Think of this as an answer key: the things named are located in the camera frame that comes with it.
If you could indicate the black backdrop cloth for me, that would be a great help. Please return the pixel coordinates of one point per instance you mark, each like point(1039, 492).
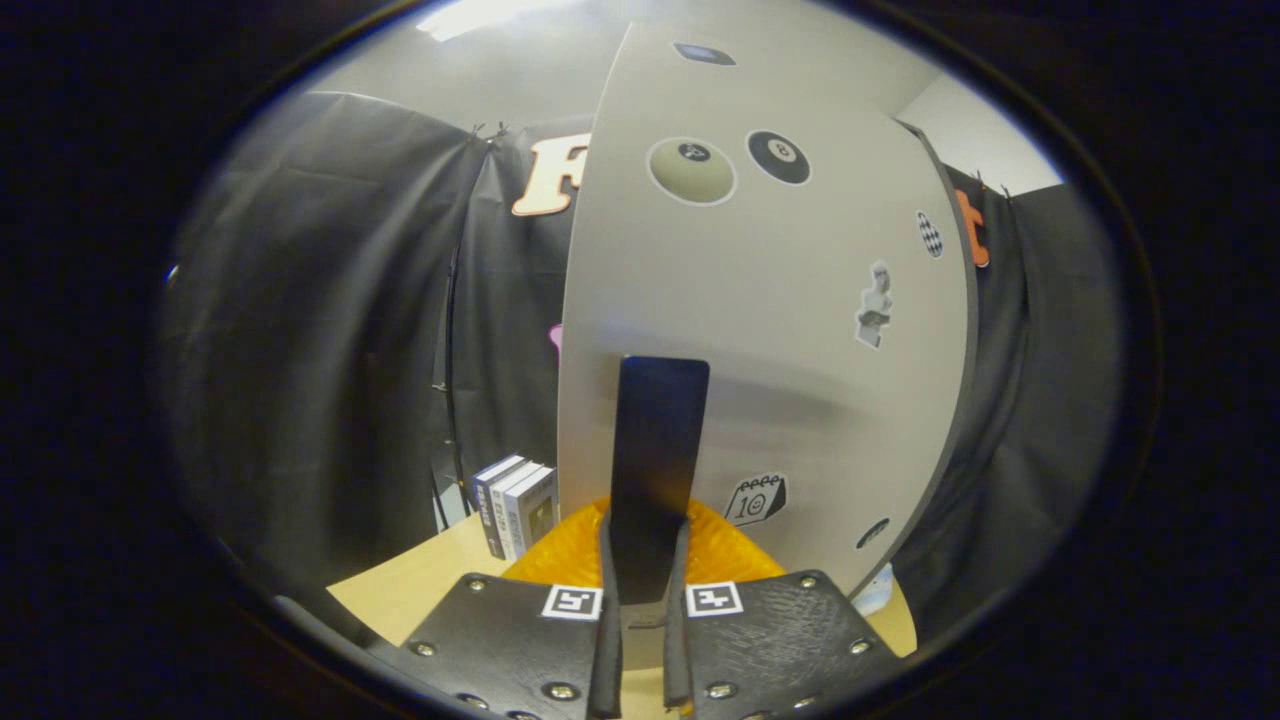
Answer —
point(320, 350)

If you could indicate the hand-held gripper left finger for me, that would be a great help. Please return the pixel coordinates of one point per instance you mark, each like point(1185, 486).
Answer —
point(610, 660)

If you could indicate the grey cover book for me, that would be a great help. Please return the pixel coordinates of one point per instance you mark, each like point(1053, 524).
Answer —
point(538, 515)

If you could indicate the white spine book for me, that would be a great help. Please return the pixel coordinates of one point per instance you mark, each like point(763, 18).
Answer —
point(503, 520)

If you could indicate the dark grey cabinet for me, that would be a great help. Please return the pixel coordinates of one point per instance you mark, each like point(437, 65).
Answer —
point(973, 350)

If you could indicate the black backdrop stand pole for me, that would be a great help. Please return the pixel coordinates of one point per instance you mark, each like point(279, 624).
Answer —
point(450, 400)

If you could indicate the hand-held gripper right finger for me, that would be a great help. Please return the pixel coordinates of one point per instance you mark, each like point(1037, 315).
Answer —
point(676, 660)

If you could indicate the dark spine book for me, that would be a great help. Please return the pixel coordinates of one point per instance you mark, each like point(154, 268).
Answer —
point(485, 510)

